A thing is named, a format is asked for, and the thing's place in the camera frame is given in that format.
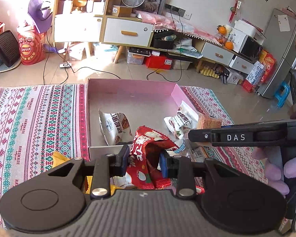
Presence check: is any wooden shelf unit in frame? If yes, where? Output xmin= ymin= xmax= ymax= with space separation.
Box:
xmin=52 ymin=0 xmax=114 ymax=55

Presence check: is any clear wrapped snack packet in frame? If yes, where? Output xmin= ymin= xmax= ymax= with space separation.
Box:
xmin=175 ymin=139 xmax=206 ymax=163

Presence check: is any black white microwave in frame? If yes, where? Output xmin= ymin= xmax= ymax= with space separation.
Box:
xmin=233 ymin=20 xmax=265 ymax=60

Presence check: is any lavender plush item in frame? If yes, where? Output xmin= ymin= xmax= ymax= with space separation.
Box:
xmin=251 ymin=148 xmax=296 ymax=198

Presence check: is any yellow egg tray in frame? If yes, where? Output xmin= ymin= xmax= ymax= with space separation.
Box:
xmin=199 ymin=65 xmax=219 ymax=78

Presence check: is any black bag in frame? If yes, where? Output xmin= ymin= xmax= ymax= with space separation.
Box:
xmin=151 ymin=30 xmax=176 ymax=50

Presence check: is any yellow striped snack packet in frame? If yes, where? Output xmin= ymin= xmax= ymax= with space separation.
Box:
xmin=51 ymin=151 xmax=95 ymax=194

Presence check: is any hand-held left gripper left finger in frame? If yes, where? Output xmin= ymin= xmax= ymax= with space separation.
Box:
xmin=48 ymin=144 xmax=130 ymax=200

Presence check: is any patterned woven blanket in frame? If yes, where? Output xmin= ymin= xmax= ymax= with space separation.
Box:
xmin=0 ymin=83 xmax=270 ymax=229

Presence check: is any purple hat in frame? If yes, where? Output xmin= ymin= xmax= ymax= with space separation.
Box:
xmin=27 ymin=0 xmax=54 ymax=34

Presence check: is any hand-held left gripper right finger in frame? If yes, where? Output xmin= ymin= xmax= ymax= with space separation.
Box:
xmin=159 ymin=151 xmax=240 ymax=200

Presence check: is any red snack packet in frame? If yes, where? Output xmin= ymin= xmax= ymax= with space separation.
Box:
xmin=126 ymin=126 xmax=179 ymax=190

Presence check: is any white brown print snack packet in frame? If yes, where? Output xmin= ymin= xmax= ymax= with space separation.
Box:
xmin=99 ymin=108 xmax=133 ymax=147

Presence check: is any red chips bucket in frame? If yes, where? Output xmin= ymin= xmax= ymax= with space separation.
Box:
xmin=17 ymin=26 xmax=46 ymax=66

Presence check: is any silver refrigerator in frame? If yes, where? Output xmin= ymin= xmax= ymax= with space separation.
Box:
xmin=258 ymin=8 xmax=296 ymax=100

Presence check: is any low white drawer cabinet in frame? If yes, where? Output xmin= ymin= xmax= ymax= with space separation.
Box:
xmin=200 ymin=40 xmax=256 ymax=75

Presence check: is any clear plastic storage bin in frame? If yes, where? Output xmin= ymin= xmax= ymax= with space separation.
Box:
xmin=126 ymin=46 xmax=151 ymax=65

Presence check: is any pink cloth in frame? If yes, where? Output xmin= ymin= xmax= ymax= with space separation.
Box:
xmin=138 ymin=10 xmax=223 ymax=45

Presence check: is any pink snack packet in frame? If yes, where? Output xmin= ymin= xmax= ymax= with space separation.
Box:
xmin=197 ymin=113 xmax=223 ymax=129

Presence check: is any red hanging ornament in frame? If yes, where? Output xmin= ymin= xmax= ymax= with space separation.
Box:
xmin=228 ymin=0 xmax=247 ymax=23

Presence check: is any red flat box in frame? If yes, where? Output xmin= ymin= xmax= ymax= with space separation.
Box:
xmin=145 ymin=54 xmax=172 ymax=70

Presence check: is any red snack carton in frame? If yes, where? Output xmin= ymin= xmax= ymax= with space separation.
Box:
xmin=241 ymin=50 xmax=277 ymax=93

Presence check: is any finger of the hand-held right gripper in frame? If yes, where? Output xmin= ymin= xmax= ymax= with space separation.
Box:
xmin=189 ymin=122 xmax=288 ymax=147

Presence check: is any white green print snack packet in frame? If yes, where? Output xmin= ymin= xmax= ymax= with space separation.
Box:
xmin=163 ymin=101 xmax=198 ymax=140

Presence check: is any pink cardboard box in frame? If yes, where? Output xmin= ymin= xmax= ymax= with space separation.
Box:
xmin=86 ymin=78 xmax=200 ymax=163

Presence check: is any black panel heater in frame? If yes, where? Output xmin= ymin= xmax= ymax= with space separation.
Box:
xmin=0 ymin=30 xmax=22 ymax=69

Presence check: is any blue plastic stool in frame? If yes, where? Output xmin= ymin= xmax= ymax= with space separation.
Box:
xmin=273 ymin=81 xmax=291 ymax=108

